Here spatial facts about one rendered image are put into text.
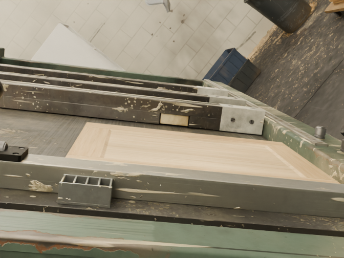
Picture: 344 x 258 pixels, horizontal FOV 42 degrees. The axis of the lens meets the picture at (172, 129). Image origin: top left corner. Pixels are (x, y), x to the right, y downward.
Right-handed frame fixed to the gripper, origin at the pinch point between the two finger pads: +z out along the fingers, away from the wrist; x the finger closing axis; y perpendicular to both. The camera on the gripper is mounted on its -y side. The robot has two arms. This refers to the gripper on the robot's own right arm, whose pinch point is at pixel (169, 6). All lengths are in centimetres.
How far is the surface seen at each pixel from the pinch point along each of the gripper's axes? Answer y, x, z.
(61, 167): 29, 64, 17
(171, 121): 12.1, 1.2, 29.1
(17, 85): 46.4, 1.3, 2.9
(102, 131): 27.2, 27.2, 19.9
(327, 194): -4, 64, 37
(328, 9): -165, -288, 48
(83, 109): 33.1, 1.4, 16.0
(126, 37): 18, -488, -8
